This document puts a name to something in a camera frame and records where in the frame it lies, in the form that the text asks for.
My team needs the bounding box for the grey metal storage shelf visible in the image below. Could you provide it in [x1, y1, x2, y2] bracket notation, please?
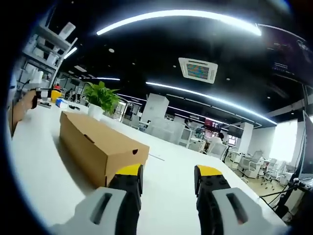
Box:
[21, 21, 79, 85]

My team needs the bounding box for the computer monitor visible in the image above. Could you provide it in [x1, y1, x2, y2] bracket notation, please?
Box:
[299, 109, 313, 181]

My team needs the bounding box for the white plant pot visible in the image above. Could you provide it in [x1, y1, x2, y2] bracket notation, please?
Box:
[87, 103, 104, 121]

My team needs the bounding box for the open brown cardboard carton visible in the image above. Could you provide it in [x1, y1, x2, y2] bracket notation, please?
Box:
[9, 92, 38, 134]

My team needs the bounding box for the green potted plant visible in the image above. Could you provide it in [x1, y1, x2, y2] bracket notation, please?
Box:
[82, 81, 121, 116]

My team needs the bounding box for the dark wall screen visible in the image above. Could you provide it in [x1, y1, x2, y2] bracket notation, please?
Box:
[256, 23, 313, 83]

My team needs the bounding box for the brown cardboard shoe box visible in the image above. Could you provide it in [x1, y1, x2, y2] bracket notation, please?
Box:
[59, 111, 150, 188]

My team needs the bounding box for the black and white device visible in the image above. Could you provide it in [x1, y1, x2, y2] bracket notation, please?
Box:
[30, 88, 52, 109]

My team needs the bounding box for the black stand with cables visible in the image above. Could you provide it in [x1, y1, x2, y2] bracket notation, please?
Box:
[259, 177, 313, 220]

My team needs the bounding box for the white office chair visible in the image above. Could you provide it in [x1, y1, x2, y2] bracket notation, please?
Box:
[238, 150, 265, 178]
[268, 160, 288, 182]

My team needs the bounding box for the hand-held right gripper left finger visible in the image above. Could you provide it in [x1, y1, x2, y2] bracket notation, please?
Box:
[52, 164, 144, 235]

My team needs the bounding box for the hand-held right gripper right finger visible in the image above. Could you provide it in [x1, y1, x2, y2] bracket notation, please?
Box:
[194, 165, 287, 235]

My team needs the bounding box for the long ceiling light strip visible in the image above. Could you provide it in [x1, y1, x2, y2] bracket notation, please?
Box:
[95, 9, 262, 37]
[145, 81, 278, 124]

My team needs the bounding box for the short ceiling light strip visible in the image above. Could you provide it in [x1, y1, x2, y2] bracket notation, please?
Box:
[63, 46, 78, 60]

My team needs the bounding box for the ceiling air conditioner vent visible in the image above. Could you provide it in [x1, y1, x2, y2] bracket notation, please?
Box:
[178, 57, 219, 85]

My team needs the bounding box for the white tall cabinet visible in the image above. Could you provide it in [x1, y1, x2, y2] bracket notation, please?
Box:
[141, 93, 170, 124]

